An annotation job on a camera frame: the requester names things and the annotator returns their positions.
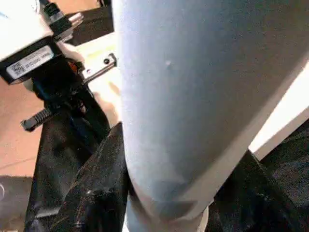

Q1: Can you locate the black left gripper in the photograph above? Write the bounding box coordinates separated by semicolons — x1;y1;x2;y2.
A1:
21;53;117;144

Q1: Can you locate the white plastic table leg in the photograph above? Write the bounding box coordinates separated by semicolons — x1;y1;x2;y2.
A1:
112;0;309;232

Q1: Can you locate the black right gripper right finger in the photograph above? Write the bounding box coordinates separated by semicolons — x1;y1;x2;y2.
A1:
212;150;309;232

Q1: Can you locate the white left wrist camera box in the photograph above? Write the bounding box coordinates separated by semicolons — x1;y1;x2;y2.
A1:
0;0;57;86

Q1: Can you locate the white plastic table top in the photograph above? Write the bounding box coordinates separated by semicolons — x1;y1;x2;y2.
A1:
63;31;309;160

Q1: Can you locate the black work mat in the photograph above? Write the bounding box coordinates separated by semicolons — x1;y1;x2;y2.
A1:
23;4;309;232

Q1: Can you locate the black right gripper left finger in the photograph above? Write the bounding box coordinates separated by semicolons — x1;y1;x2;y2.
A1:
48;122;130;232

